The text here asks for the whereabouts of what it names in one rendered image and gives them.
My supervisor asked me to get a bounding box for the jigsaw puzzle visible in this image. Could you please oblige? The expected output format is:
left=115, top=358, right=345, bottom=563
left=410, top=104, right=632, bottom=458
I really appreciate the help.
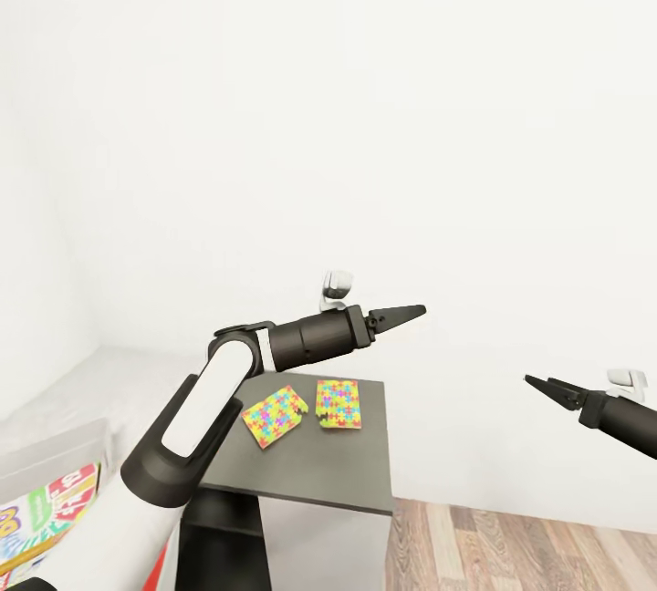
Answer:
left=241, top=387, right=308, bottom=449
left=316, top=380, right=361, bottom=428

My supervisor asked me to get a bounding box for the board game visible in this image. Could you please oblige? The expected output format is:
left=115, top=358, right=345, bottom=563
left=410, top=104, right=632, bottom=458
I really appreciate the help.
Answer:
left=0, top=547, right=52, bottom=591
left=0, top=461, right=101, bottom=573

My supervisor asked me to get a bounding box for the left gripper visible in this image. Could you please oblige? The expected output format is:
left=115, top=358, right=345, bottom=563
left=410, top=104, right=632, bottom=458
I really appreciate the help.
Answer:
left=297, top=304, right=427, bottom=364

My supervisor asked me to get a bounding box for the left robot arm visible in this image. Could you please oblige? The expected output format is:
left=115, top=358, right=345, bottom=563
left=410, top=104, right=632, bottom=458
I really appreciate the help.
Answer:
left=5, top=268, right=427, bottom=591

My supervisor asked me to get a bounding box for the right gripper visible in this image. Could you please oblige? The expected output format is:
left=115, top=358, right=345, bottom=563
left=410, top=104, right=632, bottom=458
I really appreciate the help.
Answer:
left=524, top=374, right=657, bottom=460

